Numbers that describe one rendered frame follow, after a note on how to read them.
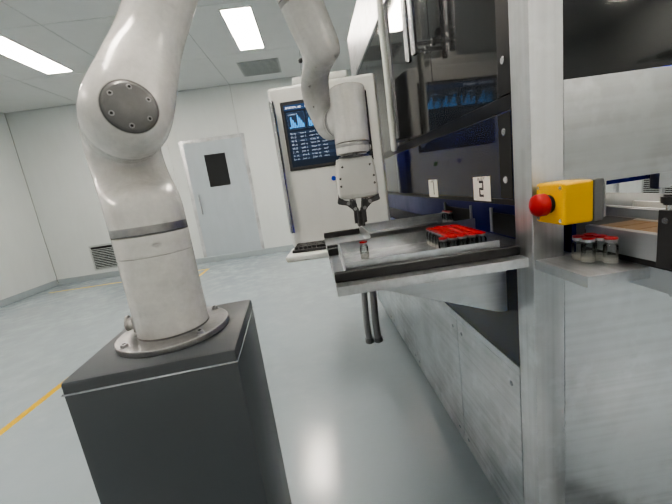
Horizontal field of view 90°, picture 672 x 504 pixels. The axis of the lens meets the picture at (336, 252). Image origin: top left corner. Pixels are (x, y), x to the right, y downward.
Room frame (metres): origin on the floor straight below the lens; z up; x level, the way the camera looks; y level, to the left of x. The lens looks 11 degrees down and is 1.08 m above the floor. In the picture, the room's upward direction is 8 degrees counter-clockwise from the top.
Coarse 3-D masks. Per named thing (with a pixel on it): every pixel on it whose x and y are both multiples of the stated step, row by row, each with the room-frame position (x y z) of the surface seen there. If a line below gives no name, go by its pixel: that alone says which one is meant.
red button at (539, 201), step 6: (534, 198) 0.59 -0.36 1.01; (540, 198) 0.58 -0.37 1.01; (546, 198) 0.58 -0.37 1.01; (534, 204) 0.59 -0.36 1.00; (540, 204) 0.58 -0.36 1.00; (546, 204) 0.57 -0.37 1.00; (534, 210) 0.59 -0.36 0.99; (540, 210) 0.58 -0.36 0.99; (546, 210) 0.57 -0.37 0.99; (540, 216) 0.59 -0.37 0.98
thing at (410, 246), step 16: (368, 240) 0.96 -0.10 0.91; (384, 240) 0.96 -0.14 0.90; (400, 240) 0.96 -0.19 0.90; (416, 240) 0.96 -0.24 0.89; (496, 240) 0.71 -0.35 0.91; (352, 256) 0.90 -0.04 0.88; (384, 256) 0.85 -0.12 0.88; (400, 256) 0.70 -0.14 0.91; (416, 256) 0.70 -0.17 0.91; (432, 256) 0.71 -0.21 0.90
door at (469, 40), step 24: (432, 0) 1.10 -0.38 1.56; (456, 0) 0.94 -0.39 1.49; (480, 0) 0.83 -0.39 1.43; (432, 24) 1.11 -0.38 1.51; (456, 24) 0.95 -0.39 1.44; (480, 24) 0.83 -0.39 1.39; (432, 48) 1.12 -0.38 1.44; (456, 48) 0.96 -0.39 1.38; (480, 48) 0.84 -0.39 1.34; (432, 72) 1.14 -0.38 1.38; (456, 72) 0.97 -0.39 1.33; (480, 72) 0.84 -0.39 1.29; (456, 96) 0.98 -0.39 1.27; (480, 96) 0.85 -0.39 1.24
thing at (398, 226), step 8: (416, 216) 1.31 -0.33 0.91; (424, 216) 1.31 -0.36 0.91; (432, 216) 1.31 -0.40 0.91; (440, 216) 1.31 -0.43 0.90; (368, 224) 1.30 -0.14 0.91; (376, 224) 1.30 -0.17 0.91; (384, 224) 1.30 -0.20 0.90; (392, 224) 1.30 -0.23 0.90; (400, 224) 1.30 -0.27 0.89; (408, 224) 1.31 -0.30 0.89; (416, 224) 1.31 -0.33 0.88; (424, 224) 1.29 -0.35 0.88; (432, 224) 1.05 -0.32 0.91; (440, 224) 1.05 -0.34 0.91; (448, 224) 1.05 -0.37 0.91; (464, 224) 1.06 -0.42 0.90; (472, 224) 1.06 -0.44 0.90; (360, 232) 1.28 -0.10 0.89; (368, 232) 1.07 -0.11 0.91; (376, 232) 1.26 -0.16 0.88; (384, 232) 1.04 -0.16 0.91; (392, 232) 1.05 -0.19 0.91; (400, 232) 1.05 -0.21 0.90; (408, 232) 1.05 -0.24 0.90
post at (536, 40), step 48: (528, 0) 0.65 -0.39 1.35; (528, 48) 0.65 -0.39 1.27; (528, 96) 0.65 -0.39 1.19; (528, 144) 0.66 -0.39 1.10; (528, 192) 0.66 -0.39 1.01; (528, 240) 0.66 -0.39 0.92; (528, 288) 0.67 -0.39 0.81; (528, 336) 0.67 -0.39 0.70; (528, 384) 0.68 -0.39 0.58; (528, 432) 0.68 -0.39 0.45; (528, 480) 0.69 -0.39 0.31
